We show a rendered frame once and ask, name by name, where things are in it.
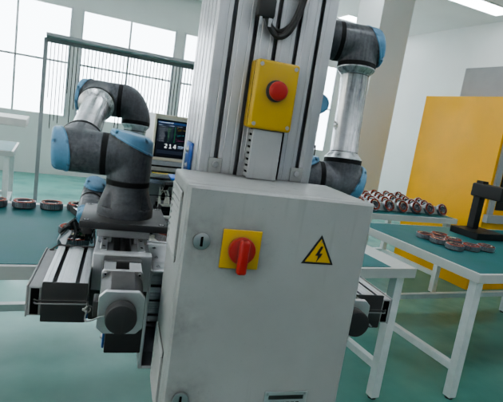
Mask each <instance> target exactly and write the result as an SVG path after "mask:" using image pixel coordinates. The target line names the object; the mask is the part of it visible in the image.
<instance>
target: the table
mask: <svg viewBox="0 0 503 402"><path fill-rule="evenodd" d="M372 193H373V195H371V194H372ZM384 194H385V195H384ZM374 196H375V197H374ZM396 196H397V197H396ZM379 197H380V198H379ZM387 197H388V198H387ZM364 198H365V200H368V203H372V202H373V204H374V210H373V214H372V218H371V219H380V220H385V223H391V221H392V220H393V221H406V222H419V223H443V224H442V226H443V227H450V225H451V224H457V219H454V218H451V217H449V216H446V213H447V208H446V206H445V205H444V204H438V205H437V206H436V212H437V213H438V215H436V214H434V206H433V205H432V204H431V203H428V202H427V201H426V200H422V199H421V198H419V197H417V198H415V199H409V198H408V197H407V196H405V195H404V194H402V193H401V192H400V191H396V192H395V193H394V194H393V193H389V192H388V191H382V193H381V192H379V191H376V190H375V189H373V190H371V191H364V190H363V192H362V194H361V195H360V196H359V199H361V200H363V201H365V200H364ZM369 199H370V200H369ZM377 199H379V201H378V200H377ZM392 200H393V201H392ZM397 201H398V202H397ZM405 201H406V202H405ZM380 202H383V203H382V207H383V208H384V211H382V210H379V208H380ZM394 203H397V204H396V207H397V209H398V211H393V210H394ZM407 204H410V209H411V211H412V212H407V210H408V205H407ZM388 205H389V206H388ZM420 205H424V206H423V210H424V212H425V213H420V212H421V210H422V207H421V206H420ZM403 208H404V209H403ZM386 244H387V243H386V242H383V241H381V243H380V247H373V248H375V249H376V250H379V251H381V252H383V253H385V254H388V255H389V256H391V257H393V258H396V259H397V260H399V261H402V262H404V263H406V264H408V265H410V266H412V267H414V268H416V269H418V270H420V271H422V272H425V273H427V274H429V275H431V278H430V284H429V288H428V291H429V292H436V288H437V284H438V278H439V274H440V270H441V267H440V266H437V265H434V267H433V270H430V269H428V268H425V267H424V266H421V265H419V264H417V263H416V262H412V261H410V260H409V259H407V258H404V257H402V256H400V255H398V254H395V253H394V252H391V251H389V250H387V249H386Z"/></svg>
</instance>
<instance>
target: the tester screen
mask: <svg viewBox="0 0 503 402"><path fill-rule="evenodd" d="M186 128H187V125H186V124H179V123H173V122H168V121H162V120H159V121H158V128H157V135H156V149H155V155H159V156H173V157H180V158H183V153H184V141H185V134H186ZM164 143H165V144H177V146H176V150H173V149H166V148H164ZM157 149H160V150H167V151H174V152H183V153H182V156H178V155H170V154H163V153H156V150H157Z"/></svg>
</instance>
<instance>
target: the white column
mask: <svg viewBox="0 0 503 402"><path fill-rule="evenodd" d="M414 4H415V0H360V3H359V8H358V16H357V21H356V24H360V25H365V26H366V25H369V26H372V27H375V28H379V29H380V30H381V31H382V32H383V33H384V35H385V38H386V53H385V57H384V58H383V62H382V64H381V65H380V66H379V67H378V68H376V69H375V72H374V73H373V74H372V75H371V76H370V77H369V81H368V87H367V93H366V103H365V108H364V114H363V120H362V131H361V136H360V141H359V147H358V156H359V157H360V159H361V160H362V165H361V166H362V167H364V168H365V169H366V174H367V178H366V185H365V187H364V191H371V190H373V189H375V190H376V191H377V190H378V185H379V181H380V177H381V173H382V165H383V161H384V157H385V153H386V146H387V141H388V136H389V132H390V125H391V121H392V116H393V112H394V105H395V101H396V96H397V92H398V85H399V81H400V76H401V72H402V64H403V60H404V56H405V52H406V44H407V40H408V36H409V32H410V24H411V20H412V16H413V12H414Z"/></svg>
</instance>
